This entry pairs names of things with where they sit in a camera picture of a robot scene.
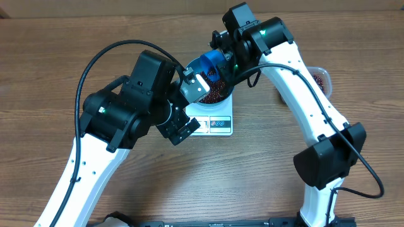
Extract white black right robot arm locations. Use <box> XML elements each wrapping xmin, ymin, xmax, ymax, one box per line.
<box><xmin>211</xmin><ymin>3</ymin><xmax>366</xmax><ymax>226</ymax></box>

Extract white digital kitchen scale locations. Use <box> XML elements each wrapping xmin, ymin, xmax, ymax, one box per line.
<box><xmin>186</xmin><ymin>95</ymin><xmax>234</xmax><ymax>136</ymax></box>

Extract red beans in bowl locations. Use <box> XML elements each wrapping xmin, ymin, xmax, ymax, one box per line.
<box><xmin>199</xmin><ymin>71</ymin><xmax>226</xmax><ymax>104</ymax></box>

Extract teal metal bowl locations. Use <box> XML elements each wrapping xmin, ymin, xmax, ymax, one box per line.
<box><xmin>187</xmin><ymin>57</ymin><xmax>233</xmax><ymax>98</ymax></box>

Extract clear plastic bean container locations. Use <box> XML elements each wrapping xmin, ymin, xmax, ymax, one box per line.
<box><xmin>307</xmin><ymin>66</ymin><xmax>333</xmax><ymax>99</ymax></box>

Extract blue plastic measuring scoop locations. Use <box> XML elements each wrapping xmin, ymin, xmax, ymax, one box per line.
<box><xmin>199</xmin><ymin>50</ymin><xmax>225</xmax><ymax>82</ymax></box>

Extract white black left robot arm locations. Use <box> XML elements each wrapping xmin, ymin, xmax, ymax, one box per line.
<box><xmin>36</xmin><ymin>50</ymin><xmax>210</xmax><ymax>226</ymax></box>

